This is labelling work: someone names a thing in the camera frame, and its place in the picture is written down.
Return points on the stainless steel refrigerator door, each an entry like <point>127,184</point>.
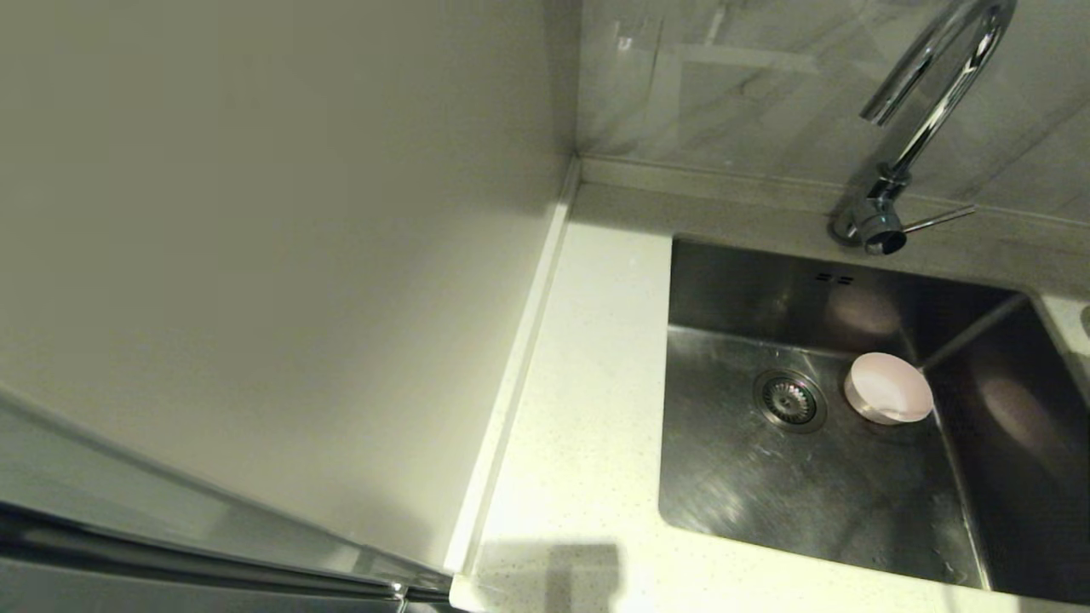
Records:
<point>85,553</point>

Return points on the chrome gooseneck faucet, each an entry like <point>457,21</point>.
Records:
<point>881,223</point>

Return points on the stainless steel sink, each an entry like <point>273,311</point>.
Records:
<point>766,502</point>

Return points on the pink bowl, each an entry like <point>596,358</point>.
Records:
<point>890,390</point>

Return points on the metal sink drain strainer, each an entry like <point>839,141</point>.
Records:
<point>789,400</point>

